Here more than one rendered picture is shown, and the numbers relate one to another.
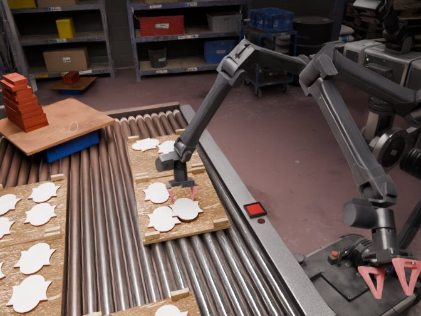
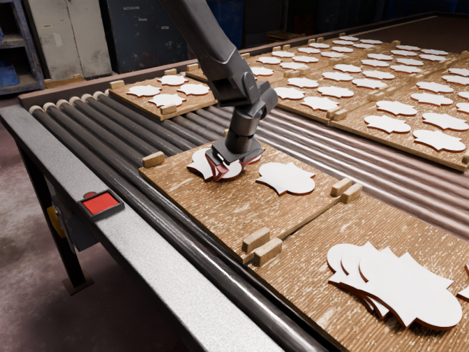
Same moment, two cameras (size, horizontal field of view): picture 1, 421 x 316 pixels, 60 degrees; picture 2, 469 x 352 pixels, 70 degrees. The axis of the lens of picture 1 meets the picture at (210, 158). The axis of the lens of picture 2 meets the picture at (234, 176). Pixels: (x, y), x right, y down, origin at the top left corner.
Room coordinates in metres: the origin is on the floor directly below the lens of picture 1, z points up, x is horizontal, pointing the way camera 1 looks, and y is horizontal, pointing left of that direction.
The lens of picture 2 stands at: (1.87, -0.17, 1.38)
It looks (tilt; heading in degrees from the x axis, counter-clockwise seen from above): 32 degrees down; 154
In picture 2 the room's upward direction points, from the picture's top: straight up
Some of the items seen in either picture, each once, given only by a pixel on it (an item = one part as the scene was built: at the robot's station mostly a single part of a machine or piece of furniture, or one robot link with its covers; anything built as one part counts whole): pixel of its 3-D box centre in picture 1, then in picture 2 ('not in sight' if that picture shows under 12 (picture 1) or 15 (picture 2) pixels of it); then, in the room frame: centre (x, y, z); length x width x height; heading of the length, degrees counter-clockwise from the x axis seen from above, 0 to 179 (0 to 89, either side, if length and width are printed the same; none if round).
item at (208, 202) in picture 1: (178, 203); (241, 179); (1.26, 0.14, 0.93); 0.41 x 0.35 x 0.02; 14
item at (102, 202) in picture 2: (254, 210); (101, 205); (1.21, -0.18, 0.92); 0.06 x 0.06 x 0.01; 17
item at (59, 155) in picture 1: (60, 135); not in sight; (1.84, 0.84, 0.97); 0.31 x 0.31 x 0.10; 45
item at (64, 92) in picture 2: not in sight; (322, 40); (-0.19, 1.56, 0.90); 4.04 x 0.06 x 0.10; 107
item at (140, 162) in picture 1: (163, 155); (408, 286); (1.67, 0.25, 0.93); 0.41 x 0.35 x 0.02; 15
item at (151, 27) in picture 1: (161, 23); not in sight; (5.90, 0.70, 0.78); 0.66 x 0.45 x 0.28; 100
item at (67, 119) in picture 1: (52, 122); not in sight; (1.89, 0.88, 1.03); 0.50 x 0.50 x 0.02; 45
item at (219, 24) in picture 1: (223, 21); not in sight; (6.03, -0.27, 0.76); 0.50 x 0.36 x 0.24; 106
